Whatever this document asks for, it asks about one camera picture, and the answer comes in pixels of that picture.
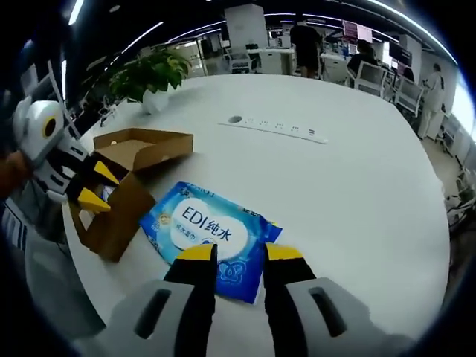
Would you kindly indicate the brown cardboard shoe box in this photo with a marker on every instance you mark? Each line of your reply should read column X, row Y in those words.
column 122, row 223

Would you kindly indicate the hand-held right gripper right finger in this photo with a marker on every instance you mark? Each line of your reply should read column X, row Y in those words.
column 297, row 323

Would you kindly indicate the green plant in white pot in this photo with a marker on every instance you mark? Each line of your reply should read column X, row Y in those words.
column 148, row 78

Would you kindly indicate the pink display screen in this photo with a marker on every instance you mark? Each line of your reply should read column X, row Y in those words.
column 357, row 30

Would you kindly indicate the person's left hand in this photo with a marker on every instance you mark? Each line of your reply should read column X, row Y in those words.
column 16, row 173

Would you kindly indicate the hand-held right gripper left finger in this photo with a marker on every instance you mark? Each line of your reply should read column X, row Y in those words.
column 148, row 323

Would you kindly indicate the white table socket strip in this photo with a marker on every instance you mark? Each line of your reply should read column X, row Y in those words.
column 282, row 130

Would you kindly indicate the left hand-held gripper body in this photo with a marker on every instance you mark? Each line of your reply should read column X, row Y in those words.
column 33, row 126

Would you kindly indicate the dark computer monitor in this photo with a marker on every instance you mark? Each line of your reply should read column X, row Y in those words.
column 399, row 51

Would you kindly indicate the blue wet wipes pack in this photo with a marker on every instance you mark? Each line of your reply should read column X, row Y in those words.
column 208, row 223

